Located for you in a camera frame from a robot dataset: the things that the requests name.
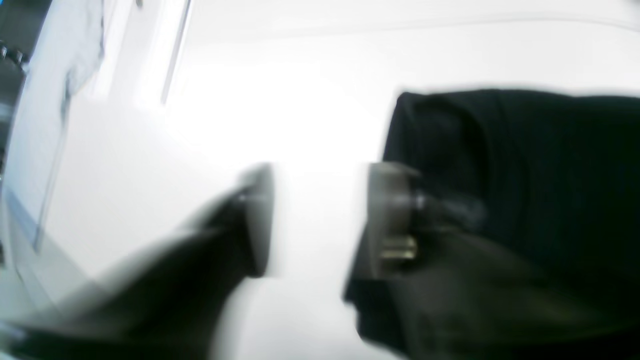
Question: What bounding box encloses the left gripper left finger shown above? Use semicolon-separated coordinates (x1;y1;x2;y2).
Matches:
1;164;275;360

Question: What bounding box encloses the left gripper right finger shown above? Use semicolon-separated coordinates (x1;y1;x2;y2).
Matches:
350;162;639;360

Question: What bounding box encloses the black T-shirt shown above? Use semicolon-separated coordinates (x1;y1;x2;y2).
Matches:
342;89;640;360

